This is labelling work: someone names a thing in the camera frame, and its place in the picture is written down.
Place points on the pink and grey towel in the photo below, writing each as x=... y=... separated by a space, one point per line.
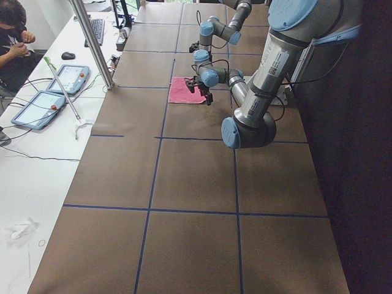
x=180 y=94

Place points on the black monitor stand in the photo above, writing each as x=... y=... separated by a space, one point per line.
x=122 y=19

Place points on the black keyboard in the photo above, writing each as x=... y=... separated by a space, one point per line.
x=98 y=28

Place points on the far blue teach pendant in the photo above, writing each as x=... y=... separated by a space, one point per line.
x=73 y=77

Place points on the blue teach pendant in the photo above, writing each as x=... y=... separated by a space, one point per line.
x=39 y=111
x=73 y=77

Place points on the black computer mouse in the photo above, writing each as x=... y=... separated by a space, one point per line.
x=68 y=56

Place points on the long metal grabber stick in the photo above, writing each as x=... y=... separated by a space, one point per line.
x=80 y=121

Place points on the near blue teach pendant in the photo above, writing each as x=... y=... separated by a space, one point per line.
x=39 y=111

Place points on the seated person in black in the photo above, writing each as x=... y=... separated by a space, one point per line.
x=17 y=60

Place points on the crumpled white tissue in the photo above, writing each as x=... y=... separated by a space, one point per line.
x=20 y=230

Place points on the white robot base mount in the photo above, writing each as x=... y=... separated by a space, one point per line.
x=281 y=97

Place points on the aluminium frame post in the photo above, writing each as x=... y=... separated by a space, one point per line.
x=79 y=9

